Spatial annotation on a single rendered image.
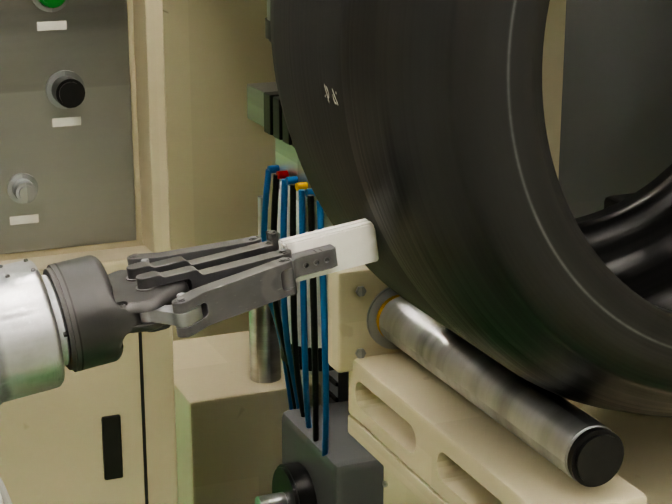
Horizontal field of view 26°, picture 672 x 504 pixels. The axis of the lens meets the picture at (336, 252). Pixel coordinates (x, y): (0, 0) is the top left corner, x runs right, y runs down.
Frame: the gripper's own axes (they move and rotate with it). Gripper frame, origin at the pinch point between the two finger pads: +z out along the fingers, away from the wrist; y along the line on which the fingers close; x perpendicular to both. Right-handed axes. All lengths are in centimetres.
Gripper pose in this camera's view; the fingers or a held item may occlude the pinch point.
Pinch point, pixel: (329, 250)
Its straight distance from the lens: 105.0
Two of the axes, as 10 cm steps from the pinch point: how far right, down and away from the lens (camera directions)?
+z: 9.1, -2.3, 3.3
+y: -3.9, -2.5, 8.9
